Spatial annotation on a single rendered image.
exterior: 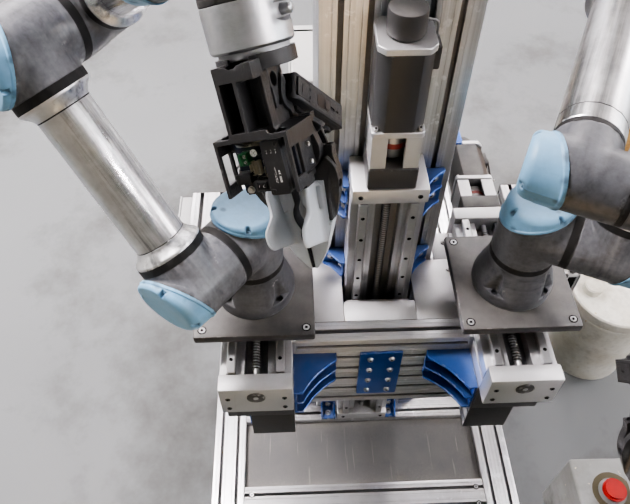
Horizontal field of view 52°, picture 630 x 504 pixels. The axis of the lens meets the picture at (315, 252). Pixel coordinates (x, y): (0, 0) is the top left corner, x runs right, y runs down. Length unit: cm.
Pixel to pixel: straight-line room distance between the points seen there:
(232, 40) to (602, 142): 38
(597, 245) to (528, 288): 16
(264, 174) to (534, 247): 67
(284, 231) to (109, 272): 210
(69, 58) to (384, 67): 44
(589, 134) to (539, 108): 273
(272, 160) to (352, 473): 150
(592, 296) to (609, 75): 150
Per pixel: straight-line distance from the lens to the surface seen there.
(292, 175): 56
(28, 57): 96
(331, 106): 66
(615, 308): 224
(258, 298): 118
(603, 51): 83
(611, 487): 128
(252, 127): 56
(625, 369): 77
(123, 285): 264
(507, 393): 129
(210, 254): 104
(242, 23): 55
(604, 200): 70
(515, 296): 125
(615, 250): 115
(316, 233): 61
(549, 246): 115
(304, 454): 199
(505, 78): 359
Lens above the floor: 206
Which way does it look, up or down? 51 degrees down
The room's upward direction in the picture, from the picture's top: straight up
